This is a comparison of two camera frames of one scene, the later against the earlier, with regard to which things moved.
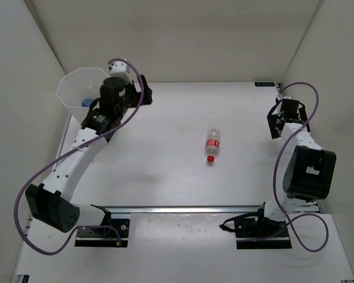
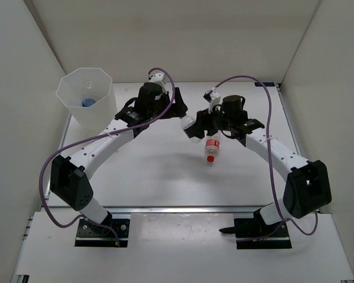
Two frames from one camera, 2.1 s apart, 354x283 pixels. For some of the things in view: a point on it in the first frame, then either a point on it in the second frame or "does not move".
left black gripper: x=128 y=85 → x=178 y=108
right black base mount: x=254 y=231 does not move
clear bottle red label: x=212 y=143 does not move
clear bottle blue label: x=87 y=102 does not move
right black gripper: x=274 y=119 → x=205 y=120
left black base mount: x=104 y=236 does not move
